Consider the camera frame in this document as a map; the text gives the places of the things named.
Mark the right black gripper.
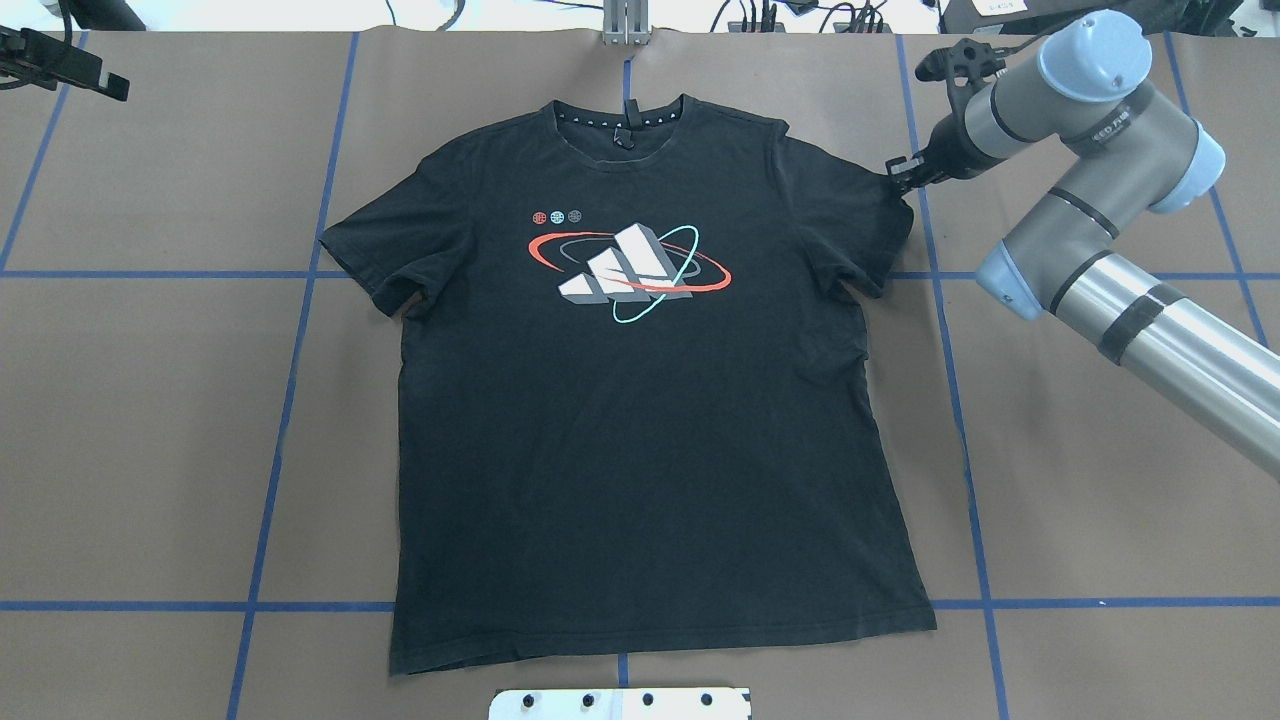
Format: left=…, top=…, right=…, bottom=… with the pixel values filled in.
left=884, top=119, right=979, bottom=196

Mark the black graphic t-shirt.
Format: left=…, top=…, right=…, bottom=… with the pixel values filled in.
left=320, top=95, right=936, bottom=676

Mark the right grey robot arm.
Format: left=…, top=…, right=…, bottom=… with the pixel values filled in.
left=886, top=9, right=1279, bottom=475

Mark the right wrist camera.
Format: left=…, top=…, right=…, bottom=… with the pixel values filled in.
left=914, top=38, right=1010, bottom=85

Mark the aluminium frame post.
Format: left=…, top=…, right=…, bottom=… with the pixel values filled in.
left=602, top=0, right=652, bottom=46

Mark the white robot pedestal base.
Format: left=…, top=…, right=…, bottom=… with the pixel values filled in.
left=486, top=687, right=754, bottom=719

